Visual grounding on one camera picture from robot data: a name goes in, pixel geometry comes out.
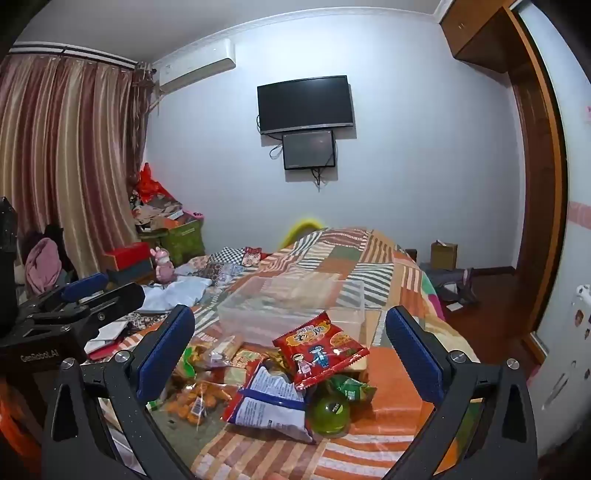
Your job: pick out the brown wooden door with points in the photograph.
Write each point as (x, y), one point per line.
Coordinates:
(538, 184)

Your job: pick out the clear plastic container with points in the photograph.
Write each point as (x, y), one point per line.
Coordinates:
(291, 302)

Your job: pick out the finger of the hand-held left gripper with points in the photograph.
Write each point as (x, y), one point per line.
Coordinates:
(85, 286)
(115, 297)

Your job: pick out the striped curtain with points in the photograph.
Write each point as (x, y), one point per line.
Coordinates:
(69, 161)

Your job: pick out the pink garment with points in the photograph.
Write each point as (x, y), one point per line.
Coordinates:
(44, 265)

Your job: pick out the pink wall stickers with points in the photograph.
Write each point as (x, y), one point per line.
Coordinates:
(581, 214)

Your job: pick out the white books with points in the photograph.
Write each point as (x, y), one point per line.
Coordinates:
(107, 333)

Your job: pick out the red box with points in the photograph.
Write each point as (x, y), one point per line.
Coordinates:
(127, 256)

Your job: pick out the grey clothes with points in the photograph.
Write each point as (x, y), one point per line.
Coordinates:
(450, 284)

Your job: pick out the black wall television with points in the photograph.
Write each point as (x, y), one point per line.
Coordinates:
(304, 104)

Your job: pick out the blue white snack packet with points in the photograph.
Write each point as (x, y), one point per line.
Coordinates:
(268, 401)

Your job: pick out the wooden overhead cabinet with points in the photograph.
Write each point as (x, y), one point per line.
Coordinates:
(480, 34)

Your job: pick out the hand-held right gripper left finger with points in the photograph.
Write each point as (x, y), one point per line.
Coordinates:
(168, 355)

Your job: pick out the pink plush toy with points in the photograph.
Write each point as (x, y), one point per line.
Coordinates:
(162, 267)

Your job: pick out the green storage box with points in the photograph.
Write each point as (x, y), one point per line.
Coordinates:
(184, 240)

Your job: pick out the small black wall monitor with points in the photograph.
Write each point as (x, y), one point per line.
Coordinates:
(308, 150)

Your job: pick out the orange cloth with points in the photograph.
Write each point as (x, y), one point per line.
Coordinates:
(16, 415)

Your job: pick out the white fridge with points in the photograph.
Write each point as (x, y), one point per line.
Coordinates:
(565, 369)

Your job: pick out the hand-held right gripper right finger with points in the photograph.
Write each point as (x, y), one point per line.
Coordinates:
(413, 355)

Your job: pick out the striped patchwork bedspread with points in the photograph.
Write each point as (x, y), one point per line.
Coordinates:
(351, 267)

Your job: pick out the pile of cardboard clutter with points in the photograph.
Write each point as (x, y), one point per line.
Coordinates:
(157, 212)

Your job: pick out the green jelly cup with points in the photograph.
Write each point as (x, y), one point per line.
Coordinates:
(330, 413)

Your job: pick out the red plastic bag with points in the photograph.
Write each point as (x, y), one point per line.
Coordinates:
(148, 184)

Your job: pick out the white air conditioner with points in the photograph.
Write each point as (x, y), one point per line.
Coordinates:
(196, 64)

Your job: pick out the curtain rail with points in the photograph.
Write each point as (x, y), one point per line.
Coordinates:
(74, 51)

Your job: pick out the yellow snack packet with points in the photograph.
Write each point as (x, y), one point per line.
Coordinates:
(244, 362)

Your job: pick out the orange puffs snack bag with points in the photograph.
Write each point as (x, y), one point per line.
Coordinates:
(198, 399)

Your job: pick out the red snack packet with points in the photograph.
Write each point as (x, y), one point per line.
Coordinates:
(318, 350)

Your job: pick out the green snack packet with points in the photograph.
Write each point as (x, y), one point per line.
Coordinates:
(355, 387)

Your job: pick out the clear biscuit packet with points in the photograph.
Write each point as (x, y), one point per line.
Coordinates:
(214, 350)

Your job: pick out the brown paper bag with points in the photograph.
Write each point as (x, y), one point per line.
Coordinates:
(444, 256)

